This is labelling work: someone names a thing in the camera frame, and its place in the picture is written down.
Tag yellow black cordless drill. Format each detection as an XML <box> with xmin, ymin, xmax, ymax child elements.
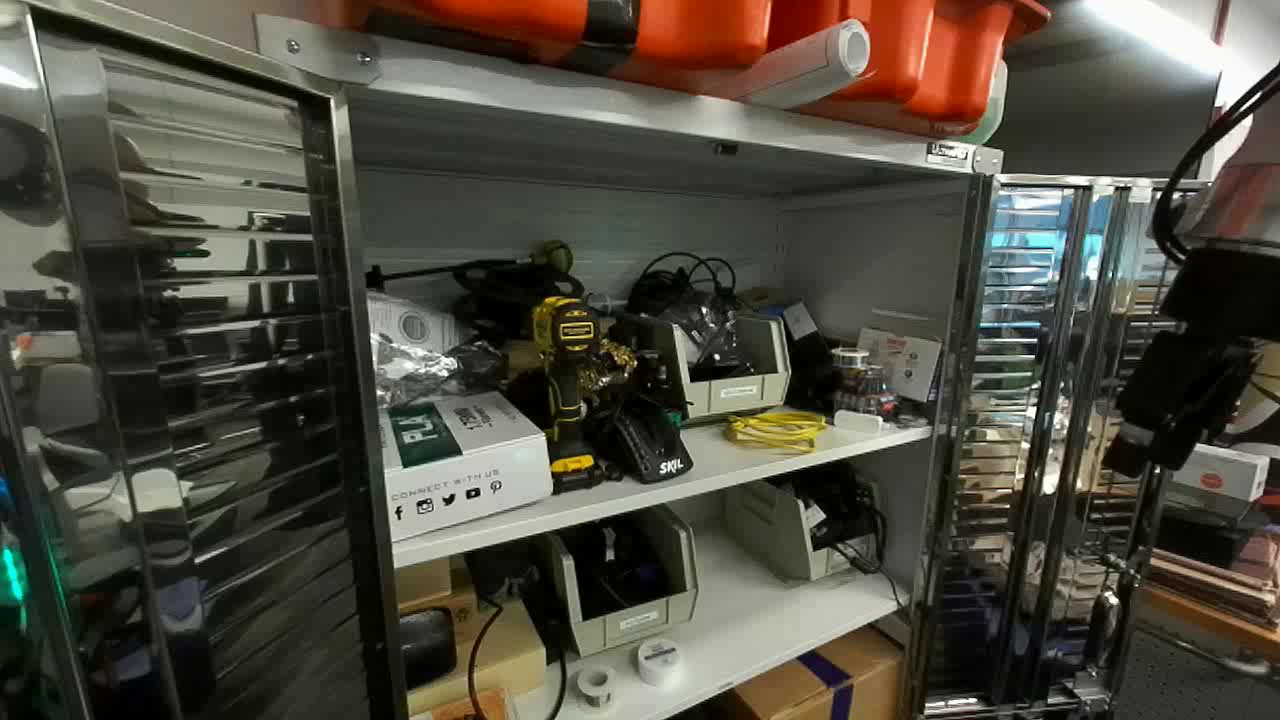
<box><xmin>496</xmin><ymin>292</ymin><xmax>645</xmax><ymax>494</ymax></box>

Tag grey bin with black cords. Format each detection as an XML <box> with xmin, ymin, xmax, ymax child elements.
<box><xmin>718</xmin><ymin>471</ymin><xmax>883</xmax><ymax>585</ymax></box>

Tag white cylinder roll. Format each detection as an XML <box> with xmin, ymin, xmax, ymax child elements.
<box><xmin>735</xmin><ymin>15</ymin><xmax>875</xmax><ymax>112</ymax></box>

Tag grey storage bin with cables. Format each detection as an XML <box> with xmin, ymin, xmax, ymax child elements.
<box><xmin>657</xmin><ymin>312</ymin><xmax>797</xmax><ymax>426</ymax></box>

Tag black round device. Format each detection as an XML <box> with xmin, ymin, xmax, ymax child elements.
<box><xmin>397</xmin><ymin>604</ymin><xmax>469</xmax><ymax>690</ymax></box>

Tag plain cardboard box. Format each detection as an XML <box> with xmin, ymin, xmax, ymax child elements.
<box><xmin>393</xmin><ymin>556</ymin><xmax>552</xmax><ymax>720</ymax></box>

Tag metal shelf cabinet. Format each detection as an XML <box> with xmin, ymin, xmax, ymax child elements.
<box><xmin>251</xmin><ymin>13</ymin><xmax>1004</xmax><ymax>720</ymax></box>

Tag yellow cable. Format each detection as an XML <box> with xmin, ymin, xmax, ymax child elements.
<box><xmin>718</xmin><ymin>403</ymin><xmax>832</xmax><ymax>455</ymax></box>

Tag black power tool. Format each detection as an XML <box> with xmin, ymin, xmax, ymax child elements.
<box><xmin>364</xmin><ymin>235</ymin><xmax>591</xmax><ymax>352</ymax></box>

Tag white box green label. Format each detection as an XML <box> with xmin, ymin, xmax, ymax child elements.
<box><xmin>374</xmin><ymin>388</ymin><xmax>557</xmax><ymax>545</ymax></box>

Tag orange tool case black latch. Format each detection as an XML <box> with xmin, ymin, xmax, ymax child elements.
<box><xmin>353</xmin><ymin>0</ymin><xmax>775</xmax><ymax>76</ymax></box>

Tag black tangled cables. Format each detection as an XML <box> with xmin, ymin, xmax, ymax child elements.
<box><xmin>623</xmin><ymin>247</ymin><xmax>744</xmax><ymax>374</ymax></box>

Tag cardboard box blue tape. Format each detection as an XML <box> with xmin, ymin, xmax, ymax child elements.
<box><xmin>704</xmin><ymin>625</ymin><xmax>914</xmax><ymax>720</ymax></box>

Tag clear plastic bag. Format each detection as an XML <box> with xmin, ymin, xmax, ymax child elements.
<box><xmin>364</xmin><ymin>292</ymin><xmax>471</xmax><ymax>413</ymax></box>

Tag white tape roll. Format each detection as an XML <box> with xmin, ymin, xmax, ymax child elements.
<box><xmin>632</xmin><ymin>634</ymin><xmax>689</xmax><ymax>687</ymax></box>
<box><xmin>571</xmin><ymin>659</ymin><xmax>620</xmax><ymax>710</ymax></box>

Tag black battery charger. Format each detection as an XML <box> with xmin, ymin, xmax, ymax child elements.
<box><xmin>591</xmin><ymin>395</ymin><xmax>696</xmax><ymax>488</ymax></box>

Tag white red small box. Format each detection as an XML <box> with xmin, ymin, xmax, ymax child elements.
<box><xmin>1170</xmin><ymin>438</ymin><xmax>1273</xmax><ymax>502</ymax></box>

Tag white card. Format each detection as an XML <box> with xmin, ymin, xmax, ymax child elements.
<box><xmin>854</xmin><ymin>324</ymin><xmax>945</xmax><ymax>406</ymax></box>

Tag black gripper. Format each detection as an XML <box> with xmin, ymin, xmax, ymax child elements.
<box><xmin>1103</xmin><ymin>332</ymin><xmax>1260</xmax><ymax>479</ymax></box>

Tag grey open storage bin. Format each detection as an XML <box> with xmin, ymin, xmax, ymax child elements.
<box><xmin>545</xmin><ymin>502</ymin><xmax>704</xmax><ymax>659</ymax></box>

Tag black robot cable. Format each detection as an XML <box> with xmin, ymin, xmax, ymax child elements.
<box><xmin>1147</xmin><ymin>94</ymin><xmax>1280</xmax><ymax>271</ymax></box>

